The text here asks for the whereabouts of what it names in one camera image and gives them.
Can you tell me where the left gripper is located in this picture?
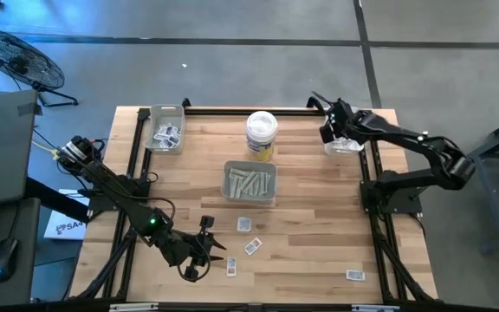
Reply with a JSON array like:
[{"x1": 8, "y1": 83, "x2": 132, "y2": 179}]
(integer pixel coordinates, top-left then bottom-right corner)
[{"x1": 157, "y1": 228, "x2": 228, "y2": 267}]

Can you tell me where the grey plastic bin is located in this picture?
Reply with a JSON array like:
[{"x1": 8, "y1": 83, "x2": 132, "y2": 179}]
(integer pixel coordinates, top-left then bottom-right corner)
[
  {"x1": 322, "y1": 107, "x2": 366, "y2": 158},
  {"x1": 144, "y1": 103, "x2": 186, "y2": 156},
  {"x1": 220, "y1": 159, "x2": 278, "y2": 204}
]

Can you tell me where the Lysol wipes canister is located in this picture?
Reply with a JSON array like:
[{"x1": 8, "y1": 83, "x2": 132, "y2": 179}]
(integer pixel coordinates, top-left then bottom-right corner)
[{"x1": 245, "y1": 110, "x2": 279, "y2": 163}]

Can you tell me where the white printed sheet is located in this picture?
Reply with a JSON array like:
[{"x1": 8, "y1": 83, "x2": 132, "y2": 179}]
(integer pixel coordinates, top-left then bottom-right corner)
[{"x1": 42, "y1": 187, "x2": 89, "y2": 241}]

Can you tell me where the dark grey desk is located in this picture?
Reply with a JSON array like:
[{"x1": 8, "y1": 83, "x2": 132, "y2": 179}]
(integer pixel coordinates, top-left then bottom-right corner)
[{"x1": 0, "y1": 197, "x2": 42, "y2": 307}]

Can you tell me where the black computer mouse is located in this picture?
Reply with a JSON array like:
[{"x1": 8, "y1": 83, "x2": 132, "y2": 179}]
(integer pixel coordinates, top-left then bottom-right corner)
[{"x1": 0, "y1": 237, "x2": 19, "y2": 283}]

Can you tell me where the grey flat panel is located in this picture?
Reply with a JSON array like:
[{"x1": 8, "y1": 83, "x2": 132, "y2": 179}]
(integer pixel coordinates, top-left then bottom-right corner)
[{"x1": 0, "y1": 89, "x2": 43, "y2": 210}]

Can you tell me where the black floor fan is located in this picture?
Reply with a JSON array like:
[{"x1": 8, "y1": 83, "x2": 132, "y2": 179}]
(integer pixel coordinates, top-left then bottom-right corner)
[{"x1": 0, "y1": 27, "x2": 80, "y2": 108}]

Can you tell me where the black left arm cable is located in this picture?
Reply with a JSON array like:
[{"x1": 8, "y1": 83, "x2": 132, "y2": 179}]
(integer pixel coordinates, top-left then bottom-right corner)
[{"x1": 174, "y1": 242, "x2": 211, "y2": 283}]

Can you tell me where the black overhead frame bar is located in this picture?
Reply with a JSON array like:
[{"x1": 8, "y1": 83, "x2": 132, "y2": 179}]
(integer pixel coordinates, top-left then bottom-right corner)
[{"x1": 0, "y1": 301, "x2": 499, "y2": 312}]

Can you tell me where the silver aluminium post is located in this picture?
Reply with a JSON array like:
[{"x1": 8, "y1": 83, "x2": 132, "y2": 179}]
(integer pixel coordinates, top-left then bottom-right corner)
[
  {"x1": 108, "y1": 302, "x2": 160, "y2": 312},
  {"x1": 351, "y1": 303, "x2": 401, "y2": 312}
]

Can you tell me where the black table frame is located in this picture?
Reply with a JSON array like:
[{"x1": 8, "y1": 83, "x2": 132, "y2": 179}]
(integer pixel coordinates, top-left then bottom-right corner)
[{"x1": 70, "y1": 96, "x2": 440, "y2": 304}]

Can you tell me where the yellow cable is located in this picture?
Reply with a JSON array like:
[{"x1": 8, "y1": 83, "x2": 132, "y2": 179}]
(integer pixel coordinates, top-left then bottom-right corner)
[{"x1": 30, "y1": 139, "x2": 62, "y2": 160}]

